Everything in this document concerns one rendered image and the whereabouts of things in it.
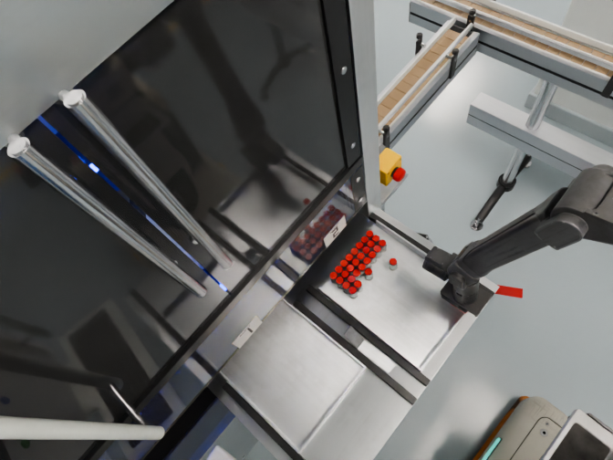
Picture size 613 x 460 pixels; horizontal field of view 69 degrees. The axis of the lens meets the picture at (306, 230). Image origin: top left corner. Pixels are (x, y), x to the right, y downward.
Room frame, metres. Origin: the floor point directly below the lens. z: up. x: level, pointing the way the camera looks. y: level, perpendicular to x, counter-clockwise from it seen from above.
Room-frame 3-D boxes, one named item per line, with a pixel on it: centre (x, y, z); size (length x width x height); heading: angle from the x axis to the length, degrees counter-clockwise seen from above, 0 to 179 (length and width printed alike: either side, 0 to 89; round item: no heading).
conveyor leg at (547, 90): (0.84, -0.97, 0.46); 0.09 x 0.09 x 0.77; 30
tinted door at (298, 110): (0.47, 0.01, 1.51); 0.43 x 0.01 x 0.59; 120
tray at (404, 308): (0.33, -0.17, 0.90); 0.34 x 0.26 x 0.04; 29
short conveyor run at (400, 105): (0.92, -0.45, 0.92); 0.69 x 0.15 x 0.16; 120
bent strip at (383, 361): (0.21, -0.04, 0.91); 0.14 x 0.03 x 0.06; 30
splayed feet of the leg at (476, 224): (0.84, -0.97, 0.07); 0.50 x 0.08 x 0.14; 120
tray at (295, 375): (0.26, 0.18, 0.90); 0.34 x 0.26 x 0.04; 30
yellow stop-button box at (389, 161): (0.65, -0.27, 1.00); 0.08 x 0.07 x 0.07; 30
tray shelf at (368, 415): (0.28, 0.00, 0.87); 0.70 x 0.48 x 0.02; 120
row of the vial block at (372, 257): (0.43, -0.11, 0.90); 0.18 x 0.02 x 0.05; 119
